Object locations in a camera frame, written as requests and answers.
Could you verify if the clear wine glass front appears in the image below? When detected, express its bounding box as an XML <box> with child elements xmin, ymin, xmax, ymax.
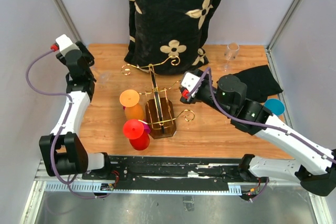
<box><xmin>91</xmin><ymin>66</ymin><xmax>111</xmax><ymax>84</ymax></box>

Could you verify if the clear wine glass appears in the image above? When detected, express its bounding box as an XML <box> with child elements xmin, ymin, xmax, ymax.
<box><xmin>91</xmin><ymin>66</ymin><xmax>111</xmax><ymax>84</ymax></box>
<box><xmin>224</xmin><ymin>42</ymin><xmax>240</xmax><ymax>71</ymax></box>

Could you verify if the gold wire wine glass rack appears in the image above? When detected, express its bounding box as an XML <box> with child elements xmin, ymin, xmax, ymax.
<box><xmin>121</xmin><ymin>56</ymin><xmax>195</xmax><ymax>139</ymax></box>

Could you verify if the magenta wine glass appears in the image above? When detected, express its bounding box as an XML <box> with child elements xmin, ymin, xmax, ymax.
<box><xmin>123</xmin><ymin>104</ymin><xmax>151</xmax><ymax>138</ymax></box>

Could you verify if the blue wine glass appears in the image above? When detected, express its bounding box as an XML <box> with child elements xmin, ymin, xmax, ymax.
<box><xmin>264</xmin><ymin>99</ymin><xmax>285</xmax><ymax>116</ymax></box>

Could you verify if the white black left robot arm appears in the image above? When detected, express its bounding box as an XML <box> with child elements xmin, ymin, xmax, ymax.
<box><xmin>39</xmin><ymin>35</ymin><xmax>112</xmax><ymax>180</ymax></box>

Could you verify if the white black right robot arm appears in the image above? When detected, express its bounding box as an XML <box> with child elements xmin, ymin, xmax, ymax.
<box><xmin>180</xmin><ymin>68</ymin><xmax>335</xmax><ymax>197</ymax></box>

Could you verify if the orange wine glass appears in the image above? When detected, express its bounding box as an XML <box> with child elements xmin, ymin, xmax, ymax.
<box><xmin>119</xmin><ymin>89</ymin><xmax>145</xmax><ymax>120</ymax></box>

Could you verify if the red wine glass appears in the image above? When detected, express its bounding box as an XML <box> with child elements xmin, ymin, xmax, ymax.
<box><xmin>122</xmin><ymin>119</ymin><xmax>150</xmax><ymax>151</ymax></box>

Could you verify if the black folded cloth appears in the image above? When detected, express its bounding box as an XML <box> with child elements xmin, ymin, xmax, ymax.
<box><xmin>234</xmin><ymin>65</ymin><xmax>283</xmax><ymax>103</ymax></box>

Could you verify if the black floral patterned pillow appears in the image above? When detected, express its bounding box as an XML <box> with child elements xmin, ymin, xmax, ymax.
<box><xmin>124</xmin><ymin>0</ymin><xmax>221</xmax><ymax>75</ymax></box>

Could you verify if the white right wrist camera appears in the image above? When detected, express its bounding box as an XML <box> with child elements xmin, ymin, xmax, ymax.
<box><xmin>181</xmin><ymin>72</ymin><xmax>201</xmax><ymax>100</ymax></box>

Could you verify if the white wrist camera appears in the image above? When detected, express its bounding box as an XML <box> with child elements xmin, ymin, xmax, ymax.
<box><xmin>181</xmin><ymin>72</ymin><xmax>201</xmax><ymax>100</ymax></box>
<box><xmin>50</xmin><ymin>34</ymin><xmax>79</xmax><ymax>56</ymax></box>

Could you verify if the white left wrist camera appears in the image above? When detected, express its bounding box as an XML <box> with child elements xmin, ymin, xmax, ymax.
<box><xmin>50</xmin><ymin>34</ymin><xmax>79</xmax><ymax>56</ymax></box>

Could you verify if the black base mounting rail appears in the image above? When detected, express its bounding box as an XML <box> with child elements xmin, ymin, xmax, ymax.
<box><xmin>82</xmin><ymin>155</ymin><xmax>266</xmax><ymax>193</ymax></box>

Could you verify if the left aluminium frame post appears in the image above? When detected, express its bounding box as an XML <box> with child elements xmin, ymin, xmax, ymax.
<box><xmin>53</xmin><ymin>0</ymin><xmax>82</xmax><ymax>41</ymax></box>

